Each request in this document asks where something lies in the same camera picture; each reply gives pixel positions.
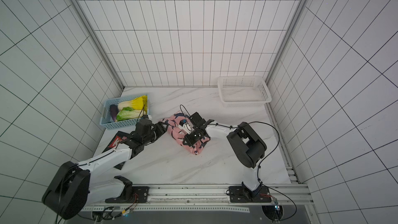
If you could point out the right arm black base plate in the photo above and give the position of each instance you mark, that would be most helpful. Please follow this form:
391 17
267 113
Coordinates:
248 194

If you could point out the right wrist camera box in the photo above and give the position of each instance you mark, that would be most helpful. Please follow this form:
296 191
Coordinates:
186 126

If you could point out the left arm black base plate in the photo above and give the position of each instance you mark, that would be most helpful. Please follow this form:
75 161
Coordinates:
131 195

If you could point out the green napa cabbage toy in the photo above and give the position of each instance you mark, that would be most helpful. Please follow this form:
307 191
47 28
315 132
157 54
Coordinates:
129 113

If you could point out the purple eggplant toy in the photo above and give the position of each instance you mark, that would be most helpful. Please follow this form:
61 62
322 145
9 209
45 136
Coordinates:
113 110

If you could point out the white plastic mesh basket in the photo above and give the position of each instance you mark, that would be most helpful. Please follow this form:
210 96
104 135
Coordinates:
243 91

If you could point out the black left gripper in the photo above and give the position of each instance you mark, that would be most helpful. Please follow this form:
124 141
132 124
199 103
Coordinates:
160 128

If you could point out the pink shark print shorts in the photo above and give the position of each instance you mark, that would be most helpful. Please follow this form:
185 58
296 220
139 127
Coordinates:
177 133

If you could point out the black Krax chips bag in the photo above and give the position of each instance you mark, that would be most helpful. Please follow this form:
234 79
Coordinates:
119 137

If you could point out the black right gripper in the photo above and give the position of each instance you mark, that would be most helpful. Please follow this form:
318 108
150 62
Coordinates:
195 129

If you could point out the yellow napa cabbage toy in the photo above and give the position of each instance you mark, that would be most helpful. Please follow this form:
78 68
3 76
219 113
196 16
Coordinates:
139 103

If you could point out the small green circuit board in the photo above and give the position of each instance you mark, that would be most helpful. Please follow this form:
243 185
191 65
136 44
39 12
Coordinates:
276 209

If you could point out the aluminium mounting rail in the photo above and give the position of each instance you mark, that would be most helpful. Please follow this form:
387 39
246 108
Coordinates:
206 198

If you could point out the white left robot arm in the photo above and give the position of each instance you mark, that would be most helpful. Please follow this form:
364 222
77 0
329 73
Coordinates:
75 185

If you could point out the blue plastic basket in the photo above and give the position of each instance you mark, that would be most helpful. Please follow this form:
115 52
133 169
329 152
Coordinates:
106 120

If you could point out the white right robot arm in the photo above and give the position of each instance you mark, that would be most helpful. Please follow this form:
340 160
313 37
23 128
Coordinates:
247 145

